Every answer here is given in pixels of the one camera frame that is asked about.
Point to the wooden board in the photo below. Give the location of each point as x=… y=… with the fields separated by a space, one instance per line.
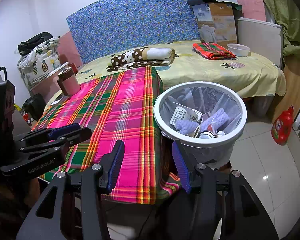
x=295 y=85

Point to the white panel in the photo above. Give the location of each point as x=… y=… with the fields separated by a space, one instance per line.
x=260 y=40

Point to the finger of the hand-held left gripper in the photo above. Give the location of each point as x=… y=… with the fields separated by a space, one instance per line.
x=62 y=130
x=75 y=137

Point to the pink plaid tablecloth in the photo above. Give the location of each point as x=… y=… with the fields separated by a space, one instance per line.
x=110 y=110

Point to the brown thermos jug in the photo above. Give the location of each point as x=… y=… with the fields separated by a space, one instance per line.
x=68 y=82

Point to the yellow pineapple bedsheet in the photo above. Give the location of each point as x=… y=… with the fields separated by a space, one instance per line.
x=215 y=75

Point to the patterned paper cup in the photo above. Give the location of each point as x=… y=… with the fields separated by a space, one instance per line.
x=185 y=115

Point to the pink cabinet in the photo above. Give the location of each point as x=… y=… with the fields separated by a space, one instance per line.
x=47 y=85

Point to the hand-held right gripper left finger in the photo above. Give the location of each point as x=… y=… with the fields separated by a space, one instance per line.
x=116 y=165

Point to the black clothing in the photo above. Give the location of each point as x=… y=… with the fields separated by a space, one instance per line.
x=35 y=41

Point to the white tissue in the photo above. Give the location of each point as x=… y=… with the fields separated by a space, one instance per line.
x=220 y=133

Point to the red detergent bottle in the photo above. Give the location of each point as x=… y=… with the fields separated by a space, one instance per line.
x=282 y=127

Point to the printed cardboard box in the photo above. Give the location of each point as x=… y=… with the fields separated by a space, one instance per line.
x=220 y=22

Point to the black bag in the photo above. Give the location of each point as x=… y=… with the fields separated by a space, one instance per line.
x=35 y=106

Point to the folded red plaid cloth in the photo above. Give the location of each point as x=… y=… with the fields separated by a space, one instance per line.
x=212 y=50

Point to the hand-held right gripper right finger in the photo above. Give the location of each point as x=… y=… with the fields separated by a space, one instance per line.
x=180 y=168

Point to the brown polka dot blanket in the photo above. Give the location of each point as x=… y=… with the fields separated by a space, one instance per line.
x=140 y=57

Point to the white foam net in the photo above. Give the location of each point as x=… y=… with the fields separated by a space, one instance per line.
x=186 y=127
x=217 y=117

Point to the white plastic bowl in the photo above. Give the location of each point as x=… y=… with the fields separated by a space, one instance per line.
x=237 y=50

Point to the white trash bin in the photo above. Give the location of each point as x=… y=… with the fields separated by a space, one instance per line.
x=215 y=152

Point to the green curtain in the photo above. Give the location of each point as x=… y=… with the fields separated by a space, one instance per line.
x=287 y=12

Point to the clear bin liner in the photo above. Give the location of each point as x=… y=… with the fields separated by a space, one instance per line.
x=190 y=97

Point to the blue floral headboard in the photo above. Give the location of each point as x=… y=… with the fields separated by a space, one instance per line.
x=140 y=22

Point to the pineapple print quilt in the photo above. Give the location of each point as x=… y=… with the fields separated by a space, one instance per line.
x=40 y=65

